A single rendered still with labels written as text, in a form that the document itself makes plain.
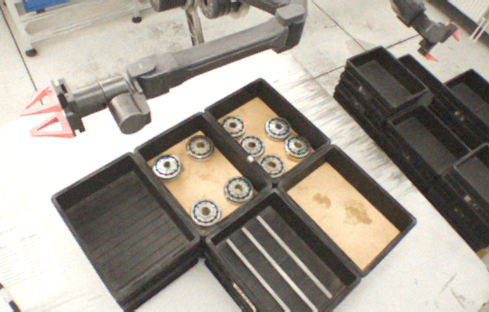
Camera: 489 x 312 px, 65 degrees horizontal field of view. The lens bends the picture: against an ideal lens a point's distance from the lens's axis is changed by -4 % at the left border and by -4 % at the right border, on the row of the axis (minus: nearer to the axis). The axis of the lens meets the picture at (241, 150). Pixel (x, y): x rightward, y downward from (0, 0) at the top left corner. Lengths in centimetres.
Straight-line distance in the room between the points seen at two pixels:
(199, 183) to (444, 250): 98
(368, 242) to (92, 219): 94
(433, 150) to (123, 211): 173
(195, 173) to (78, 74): 174
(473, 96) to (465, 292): 137
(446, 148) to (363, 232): 116
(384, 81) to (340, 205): 118
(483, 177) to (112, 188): 181
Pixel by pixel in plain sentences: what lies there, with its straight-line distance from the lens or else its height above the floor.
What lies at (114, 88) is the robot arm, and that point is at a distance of 81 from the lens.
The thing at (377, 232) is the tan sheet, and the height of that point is 83.
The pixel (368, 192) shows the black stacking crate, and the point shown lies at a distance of 148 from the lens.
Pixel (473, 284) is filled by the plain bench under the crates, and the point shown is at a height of 70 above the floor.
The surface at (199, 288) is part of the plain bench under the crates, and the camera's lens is 140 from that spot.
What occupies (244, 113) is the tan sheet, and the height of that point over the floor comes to 83.
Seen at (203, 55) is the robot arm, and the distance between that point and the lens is 87.
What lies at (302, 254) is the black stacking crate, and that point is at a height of 83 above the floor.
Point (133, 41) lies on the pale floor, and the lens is 317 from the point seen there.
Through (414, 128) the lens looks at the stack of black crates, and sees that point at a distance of 247.
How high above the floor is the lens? 206
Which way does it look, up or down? 56 degrees down
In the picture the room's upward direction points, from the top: 11 degrees clockwise
